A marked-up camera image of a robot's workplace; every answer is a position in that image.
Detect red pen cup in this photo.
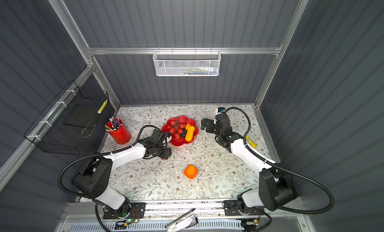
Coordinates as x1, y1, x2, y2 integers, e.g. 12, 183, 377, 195
108, 119, 132, 145

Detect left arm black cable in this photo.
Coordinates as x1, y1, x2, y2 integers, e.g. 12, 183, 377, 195
57, 125, 164, 232

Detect black wire wall basket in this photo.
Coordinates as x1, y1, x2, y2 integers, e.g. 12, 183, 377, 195
24, 83, 109, 156

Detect pens in red cup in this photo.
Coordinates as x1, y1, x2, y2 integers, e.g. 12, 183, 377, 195
105, 117, 121, 132

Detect yellow marker in black basket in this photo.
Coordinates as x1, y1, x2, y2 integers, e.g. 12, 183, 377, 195
97, 99, 109, 114

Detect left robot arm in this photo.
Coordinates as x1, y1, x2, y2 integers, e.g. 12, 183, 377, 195
71, 129, 172, 219

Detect yellow marker on table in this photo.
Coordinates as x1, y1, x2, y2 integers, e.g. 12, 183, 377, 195
246, 135, 258, 149

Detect dark fake avocado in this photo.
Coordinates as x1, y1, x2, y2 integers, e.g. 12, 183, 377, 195
180, 128, 188, 138

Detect orange fake bell pepper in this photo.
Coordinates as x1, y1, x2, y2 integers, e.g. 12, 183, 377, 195
184, 165, 198, 179

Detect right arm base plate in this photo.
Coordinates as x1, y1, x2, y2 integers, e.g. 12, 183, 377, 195
222, 200, 265, 217

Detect red flower-shaped fruit bowl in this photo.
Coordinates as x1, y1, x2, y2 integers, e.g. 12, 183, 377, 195
162, 116, 199, 147

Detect items in white basket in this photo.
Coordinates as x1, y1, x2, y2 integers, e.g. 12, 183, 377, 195
176, 66, 219, 76

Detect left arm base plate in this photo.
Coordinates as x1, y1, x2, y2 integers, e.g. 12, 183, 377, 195
103, 202, 147, 220

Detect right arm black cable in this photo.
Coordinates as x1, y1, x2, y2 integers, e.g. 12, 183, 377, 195
224, 107, 335, 215

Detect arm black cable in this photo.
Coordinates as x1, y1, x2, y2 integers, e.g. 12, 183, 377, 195
224, 107, 335, 215
57, 125, 164, 232

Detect white wire wall basket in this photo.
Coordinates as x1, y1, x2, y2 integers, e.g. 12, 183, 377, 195
153, 50, 222, 77

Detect silver tool at front rail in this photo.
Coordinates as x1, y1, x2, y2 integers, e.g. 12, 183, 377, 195
165, 208, 199, 232

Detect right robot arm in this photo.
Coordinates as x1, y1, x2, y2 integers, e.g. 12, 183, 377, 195
201, 108, 298, 212

